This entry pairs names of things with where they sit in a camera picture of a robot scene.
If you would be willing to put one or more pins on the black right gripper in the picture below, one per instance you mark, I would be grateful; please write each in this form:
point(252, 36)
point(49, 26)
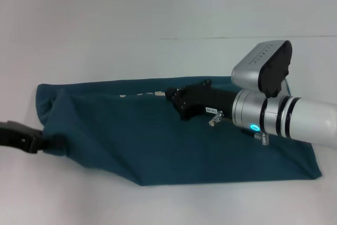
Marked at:
point(202, 101)

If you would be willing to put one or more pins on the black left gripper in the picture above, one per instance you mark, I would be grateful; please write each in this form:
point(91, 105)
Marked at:
point(18, 136)

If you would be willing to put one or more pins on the teal blue shirt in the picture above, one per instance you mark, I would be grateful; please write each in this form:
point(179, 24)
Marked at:
point(131, 143)

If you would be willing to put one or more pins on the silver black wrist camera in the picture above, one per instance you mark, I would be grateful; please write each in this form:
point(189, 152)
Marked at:
point(263, 67)

